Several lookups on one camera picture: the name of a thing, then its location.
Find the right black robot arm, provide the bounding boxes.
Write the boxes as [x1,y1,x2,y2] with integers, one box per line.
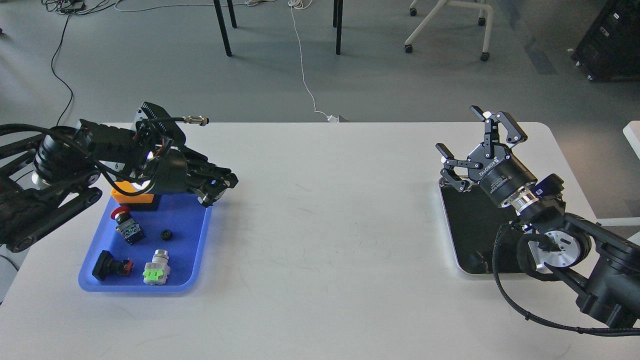
[436,105,640,337]

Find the white wheeled chair base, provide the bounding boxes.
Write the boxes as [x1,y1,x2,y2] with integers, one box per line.
[403,0,494,62]

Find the silver green indicator switch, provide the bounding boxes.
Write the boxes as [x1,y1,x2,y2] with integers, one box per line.
[142,249,170,286]

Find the black table leg rear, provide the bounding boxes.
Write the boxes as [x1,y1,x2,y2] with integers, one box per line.
[226,0,238,28]

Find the black floor cable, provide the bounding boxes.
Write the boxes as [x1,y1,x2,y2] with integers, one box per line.
[42,0,117,127]

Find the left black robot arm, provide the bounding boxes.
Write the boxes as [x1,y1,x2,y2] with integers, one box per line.
[0,102,238,253]

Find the black table leg left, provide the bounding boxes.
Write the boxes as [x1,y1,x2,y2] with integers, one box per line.
[213,0,233,57]

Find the silver metal tray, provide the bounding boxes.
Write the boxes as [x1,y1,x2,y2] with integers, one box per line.
[438,177,519,275]

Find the orange button box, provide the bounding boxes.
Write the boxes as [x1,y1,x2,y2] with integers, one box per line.
[110,187,162,212]

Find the black table leg right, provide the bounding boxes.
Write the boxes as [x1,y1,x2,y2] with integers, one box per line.
[333,0,344,56]

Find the white floor cable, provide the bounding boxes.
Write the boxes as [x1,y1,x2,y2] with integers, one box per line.
[114,0,340,123]

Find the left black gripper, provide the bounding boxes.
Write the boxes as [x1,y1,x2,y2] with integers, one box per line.
[148,148,239,208]

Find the black red push button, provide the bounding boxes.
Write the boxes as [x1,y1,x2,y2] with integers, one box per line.
[91,250,134,281]

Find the red emergency stop button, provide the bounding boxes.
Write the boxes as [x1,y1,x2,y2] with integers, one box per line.
[110,205,146,245]

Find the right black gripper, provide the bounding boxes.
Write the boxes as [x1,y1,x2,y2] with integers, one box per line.
[435,105,539,208]

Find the black table leg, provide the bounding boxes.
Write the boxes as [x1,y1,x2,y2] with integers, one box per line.
[213,0,233,57]
[333,0,344,56]
[226,0,238,28]

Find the black equipment case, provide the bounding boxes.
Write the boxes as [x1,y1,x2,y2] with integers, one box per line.
[571,0,640,82]

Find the white table corner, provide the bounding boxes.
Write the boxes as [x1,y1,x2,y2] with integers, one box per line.
[622,120,640,158]

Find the blue plastic tray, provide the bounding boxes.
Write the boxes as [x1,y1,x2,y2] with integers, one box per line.
[78,193,213,294]

